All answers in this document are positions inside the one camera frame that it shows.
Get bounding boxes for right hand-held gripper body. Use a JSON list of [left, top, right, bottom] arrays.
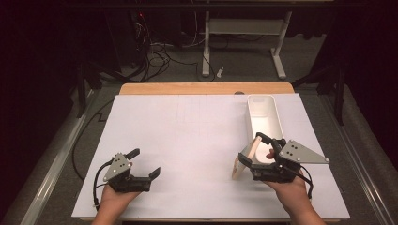
[[250, 138, 330, 184]]

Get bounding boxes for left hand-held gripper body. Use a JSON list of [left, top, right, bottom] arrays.
[[102, 152, 153, 194]]

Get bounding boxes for tan phone case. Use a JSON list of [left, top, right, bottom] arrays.
[[231, 136, 263, 181]]

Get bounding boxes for white plastic bin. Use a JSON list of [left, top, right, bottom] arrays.
[[246, 94, 286, 165]]

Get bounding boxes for person's left hand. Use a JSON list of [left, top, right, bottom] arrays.
[[98, 184, 142, 219]]

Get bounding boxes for person's right hand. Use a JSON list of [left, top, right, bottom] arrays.
[[265, 148, 311, 218]]

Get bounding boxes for white table mat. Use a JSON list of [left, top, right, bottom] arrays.
[[70, 93, 351, 221]]

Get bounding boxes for black stand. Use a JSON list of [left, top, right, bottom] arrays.
[[75, 59, 127, 119], [291, 61, 345, 127]]

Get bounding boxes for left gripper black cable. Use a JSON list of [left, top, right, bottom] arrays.
[[92, 160, 115, 211]]

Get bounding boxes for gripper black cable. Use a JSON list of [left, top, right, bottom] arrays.
[[92, 160, 115, 211], [293, 166, 314, 202]]

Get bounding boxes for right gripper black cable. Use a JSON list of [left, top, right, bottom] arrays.
[[293, 166, 314, 202]]

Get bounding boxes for long black floor cable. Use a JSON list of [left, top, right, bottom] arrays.
[[71, 97, 115, 183]]

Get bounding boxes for metal floor rail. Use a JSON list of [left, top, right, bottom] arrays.
[[18, 89, 101, 225], [321, 93, 398, 225]]

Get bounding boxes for tangle of floor cables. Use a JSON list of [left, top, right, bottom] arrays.
[[130, 11, 218, 84]]

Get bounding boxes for white metal table frame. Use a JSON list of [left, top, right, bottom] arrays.
[[201, 10, 294, 81]]

